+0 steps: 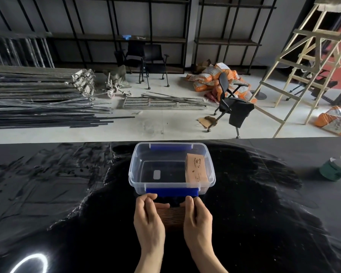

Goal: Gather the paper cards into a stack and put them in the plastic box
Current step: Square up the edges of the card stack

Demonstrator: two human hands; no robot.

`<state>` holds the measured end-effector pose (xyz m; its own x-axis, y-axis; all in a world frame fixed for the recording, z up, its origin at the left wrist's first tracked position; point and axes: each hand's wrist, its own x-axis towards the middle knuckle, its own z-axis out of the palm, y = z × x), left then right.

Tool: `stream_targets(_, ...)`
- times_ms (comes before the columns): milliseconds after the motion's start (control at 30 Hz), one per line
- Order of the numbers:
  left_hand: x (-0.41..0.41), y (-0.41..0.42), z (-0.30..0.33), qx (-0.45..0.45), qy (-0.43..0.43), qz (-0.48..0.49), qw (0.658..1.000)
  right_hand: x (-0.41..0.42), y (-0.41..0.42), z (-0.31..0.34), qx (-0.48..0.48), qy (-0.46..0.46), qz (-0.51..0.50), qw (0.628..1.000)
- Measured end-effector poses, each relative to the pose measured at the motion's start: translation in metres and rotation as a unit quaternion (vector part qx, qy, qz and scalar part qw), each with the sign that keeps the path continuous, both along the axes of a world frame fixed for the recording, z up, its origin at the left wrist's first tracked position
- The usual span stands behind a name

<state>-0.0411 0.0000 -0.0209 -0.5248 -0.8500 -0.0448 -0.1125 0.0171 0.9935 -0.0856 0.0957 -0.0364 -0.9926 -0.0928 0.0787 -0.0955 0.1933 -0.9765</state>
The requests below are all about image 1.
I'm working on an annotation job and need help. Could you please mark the person's left hand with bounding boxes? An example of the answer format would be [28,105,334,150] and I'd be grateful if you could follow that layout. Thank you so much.
[134,193,170,251]

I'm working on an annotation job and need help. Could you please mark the person's right hand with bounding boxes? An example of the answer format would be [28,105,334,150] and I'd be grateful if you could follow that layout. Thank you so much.
[179,196,214,252]

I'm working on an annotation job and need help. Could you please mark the brown ribbed cardboard box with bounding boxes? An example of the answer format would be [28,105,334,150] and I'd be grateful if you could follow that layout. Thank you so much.
[157,206,187,228]

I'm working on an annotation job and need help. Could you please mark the person's left forearm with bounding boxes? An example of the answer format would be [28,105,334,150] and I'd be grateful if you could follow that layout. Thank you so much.
[134,245,166,273]

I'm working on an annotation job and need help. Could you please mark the person's right forearm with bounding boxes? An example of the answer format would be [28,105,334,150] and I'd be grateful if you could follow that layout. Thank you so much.
[191,247,228,273]

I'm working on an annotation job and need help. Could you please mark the clear plastic bin blue latches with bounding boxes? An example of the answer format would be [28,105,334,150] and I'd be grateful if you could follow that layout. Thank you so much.
[128,142,216,197]

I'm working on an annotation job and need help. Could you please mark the small printed cardboard box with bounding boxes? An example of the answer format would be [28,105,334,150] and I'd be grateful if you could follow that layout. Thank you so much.
[185,153,210,187]

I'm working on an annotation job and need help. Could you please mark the torn cardboard piece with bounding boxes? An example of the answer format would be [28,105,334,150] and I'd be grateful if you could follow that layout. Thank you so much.
[198,115,218,129]

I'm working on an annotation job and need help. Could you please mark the flat metal grate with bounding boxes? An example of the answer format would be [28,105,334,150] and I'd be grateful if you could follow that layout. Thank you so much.
[122,92,218,110]

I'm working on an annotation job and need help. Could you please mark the black office swivel chair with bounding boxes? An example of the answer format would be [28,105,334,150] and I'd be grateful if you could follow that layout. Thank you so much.
[206,72,266,139]

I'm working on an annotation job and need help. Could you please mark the pile of orange sacks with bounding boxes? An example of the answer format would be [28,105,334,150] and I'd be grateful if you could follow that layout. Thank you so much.
[185,62,258,104]

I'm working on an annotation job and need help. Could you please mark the grey caster wheel assembly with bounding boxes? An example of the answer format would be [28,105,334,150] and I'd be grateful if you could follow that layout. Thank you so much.
[94,65,133,99]

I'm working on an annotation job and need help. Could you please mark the open brown cardboard carton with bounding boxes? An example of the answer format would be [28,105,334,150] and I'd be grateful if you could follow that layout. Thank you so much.
[194,59,213,75]

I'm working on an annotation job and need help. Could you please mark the black stackable chair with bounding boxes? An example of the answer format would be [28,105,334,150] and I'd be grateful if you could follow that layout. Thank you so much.
[142,44,170,90]
[115,40,146,83]

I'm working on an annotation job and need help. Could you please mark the green tape roll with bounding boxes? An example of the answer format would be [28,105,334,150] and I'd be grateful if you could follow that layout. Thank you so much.
[319,156,341,182]

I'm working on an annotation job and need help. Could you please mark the wide black metal shelving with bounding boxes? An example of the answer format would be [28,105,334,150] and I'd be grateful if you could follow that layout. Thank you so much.
[0,0,192,75]

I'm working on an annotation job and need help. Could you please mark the narrow black metal shelving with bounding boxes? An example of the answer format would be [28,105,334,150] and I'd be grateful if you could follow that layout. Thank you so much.
[192,0,278,75]

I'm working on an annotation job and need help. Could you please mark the pile of metal rods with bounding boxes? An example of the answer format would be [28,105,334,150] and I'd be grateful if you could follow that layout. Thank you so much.
[0,65,136,130]

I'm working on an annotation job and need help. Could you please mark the single orange white sack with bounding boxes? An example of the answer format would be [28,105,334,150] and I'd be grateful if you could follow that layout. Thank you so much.
[314,106,341,137]

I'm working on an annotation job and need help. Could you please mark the dark chair with star base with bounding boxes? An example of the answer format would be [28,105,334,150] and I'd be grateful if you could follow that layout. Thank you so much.
[285,61,339,101]

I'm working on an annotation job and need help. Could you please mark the wooden stepladder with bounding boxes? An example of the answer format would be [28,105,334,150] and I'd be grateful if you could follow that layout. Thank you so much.
[249,0,341,138]

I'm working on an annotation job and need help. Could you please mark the leaning metal frames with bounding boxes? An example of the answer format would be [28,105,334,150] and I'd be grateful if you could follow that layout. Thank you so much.
[0,31,55,69]

